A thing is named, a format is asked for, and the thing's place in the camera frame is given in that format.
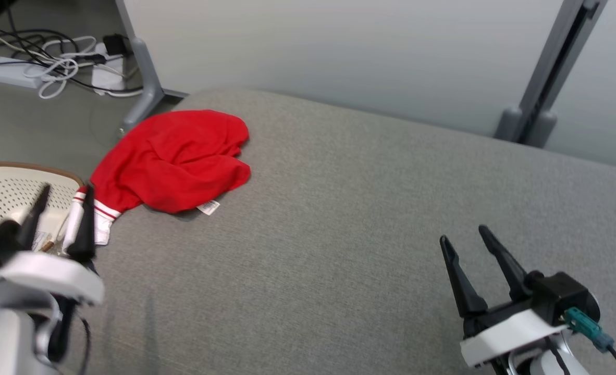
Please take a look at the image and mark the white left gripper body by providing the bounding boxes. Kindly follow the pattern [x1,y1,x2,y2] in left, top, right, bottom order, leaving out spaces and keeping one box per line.
[0,250,104,305]

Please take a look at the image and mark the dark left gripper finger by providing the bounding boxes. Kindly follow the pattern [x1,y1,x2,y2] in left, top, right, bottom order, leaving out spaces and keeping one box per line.
[68,185,96,264]
[19,183,51,248]

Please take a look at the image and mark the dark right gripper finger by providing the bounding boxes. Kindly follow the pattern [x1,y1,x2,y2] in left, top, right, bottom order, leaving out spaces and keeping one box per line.
[440,235,488,318]
[478,225,530,302]

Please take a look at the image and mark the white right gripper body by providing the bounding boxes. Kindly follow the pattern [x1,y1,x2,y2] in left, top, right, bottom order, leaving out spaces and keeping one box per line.
[460,296,569,368]

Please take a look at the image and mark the red white-sleeved t-shirt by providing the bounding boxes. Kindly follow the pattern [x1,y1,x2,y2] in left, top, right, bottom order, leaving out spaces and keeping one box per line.
[63,109,252,246]

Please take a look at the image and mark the cream perforated laundry basket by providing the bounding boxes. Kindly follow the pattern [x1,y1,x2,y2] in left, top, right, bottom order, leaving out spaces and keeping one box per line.
[0,162,85,256]

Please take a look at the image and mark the grey rounded partition foot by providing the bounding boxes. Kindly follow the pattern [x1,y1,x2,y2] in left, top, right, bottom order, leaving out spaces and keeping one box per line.
[524,111,558,148]
[496,107,523,141]

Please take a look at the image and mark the grey partition leg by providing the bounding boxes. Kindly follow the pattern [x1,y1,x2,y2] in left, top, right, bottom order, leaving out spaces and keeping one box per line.
[114,0,190,137]

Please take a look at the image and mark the white power adapter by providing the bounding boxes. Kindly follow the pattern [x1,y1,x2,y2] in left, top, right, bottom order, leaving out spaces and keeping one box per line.
[92,43,126,95]

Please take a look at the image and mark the black power plug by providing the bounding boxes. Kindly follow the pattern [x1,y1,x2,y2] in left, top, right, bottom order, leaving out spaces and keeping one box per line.
[102,34,131,57]

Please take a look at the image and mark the teal-plug right camera cable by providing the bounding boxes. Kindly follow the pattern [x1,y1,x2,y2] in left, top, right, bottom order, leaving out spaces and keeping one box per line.
[563,306,616,375]

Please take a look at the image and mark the white power strip with cables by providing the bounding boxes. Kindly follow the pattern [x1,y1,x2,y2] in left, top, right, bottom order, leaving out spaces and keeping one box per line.
[0,0,144,99]

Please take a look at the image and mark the black floor cable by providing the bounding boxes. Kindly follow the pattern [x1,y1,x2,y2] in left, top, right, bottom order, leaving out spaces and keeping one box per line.
[0,0,131,94]

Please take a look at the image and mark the grey metal partition post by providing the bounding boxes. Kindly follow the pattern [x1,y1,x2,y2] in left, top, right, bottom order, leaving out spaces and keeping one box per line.
[496,0,608,146]

